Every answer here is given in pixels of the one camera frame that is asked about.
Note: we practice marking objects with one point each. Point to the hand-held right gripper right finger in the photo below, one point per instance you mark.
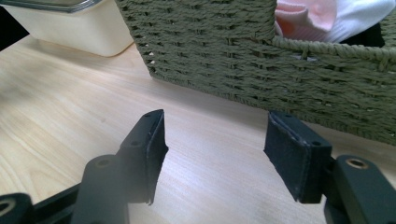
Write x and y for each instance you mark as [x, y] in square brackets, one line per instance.
[295, 155]

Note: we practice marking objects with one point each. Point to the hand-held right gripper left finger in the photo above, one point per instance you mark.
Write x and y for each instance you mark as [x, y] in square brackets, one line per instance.
[140, 161]

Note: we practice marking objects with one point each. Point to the green woven basket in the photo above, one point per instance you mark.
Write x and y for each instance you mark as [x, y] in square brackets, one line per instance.
[233, 56]

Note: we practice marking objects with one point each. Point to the black sock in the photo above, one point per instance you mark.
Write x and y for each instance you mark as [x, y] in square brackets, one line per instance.
[364, 39]

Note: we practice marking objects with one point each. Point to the cream divided storage box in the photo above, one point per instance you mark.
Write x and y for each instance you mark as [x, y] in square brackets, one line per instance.
[81, 31]

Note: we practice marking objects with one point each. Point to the white sock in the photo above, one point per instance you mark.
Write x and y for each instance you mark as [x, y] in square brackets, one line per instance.
[361, 15]

